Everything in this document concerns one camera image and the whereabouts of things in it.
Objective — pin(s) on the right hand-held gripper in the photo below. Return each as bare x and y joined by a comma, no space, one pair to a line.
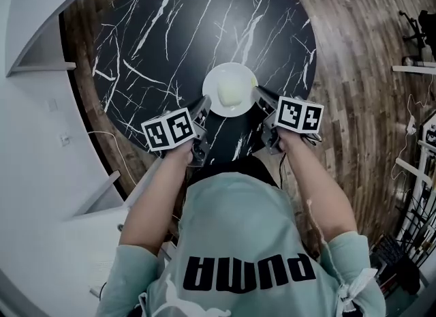
299,114

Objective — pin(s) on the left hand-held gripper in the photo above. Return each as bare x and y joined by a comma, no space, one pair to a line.
167,130

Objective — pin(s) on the white round plate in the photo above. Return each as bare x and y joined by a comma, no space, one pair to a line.
211,87

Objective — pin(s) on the person's left forearm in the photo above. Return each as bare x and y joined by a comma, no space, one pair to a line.
153,199

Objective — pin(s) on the person's right forearm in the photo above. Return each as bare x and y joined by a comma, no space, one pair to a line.
316,189

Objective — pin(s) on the round black marble table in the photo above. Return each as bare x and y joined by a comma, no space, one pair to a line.
153,53

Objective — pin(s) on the person's black trousers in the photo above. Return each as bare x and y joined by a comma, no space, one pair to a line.
235,167

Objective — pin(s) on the person's light green sweatshirt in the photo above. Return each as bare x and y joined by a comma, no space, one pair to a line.
238,240

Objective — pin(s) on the black office chair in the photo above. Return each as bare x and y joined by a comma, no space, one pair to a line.
419,26

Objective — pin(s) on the white wall socket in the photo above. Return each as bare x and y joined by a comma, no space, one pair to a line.
65,139

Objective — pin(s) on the white wall plate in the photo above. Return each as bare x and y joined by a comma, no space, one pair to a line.
51,105

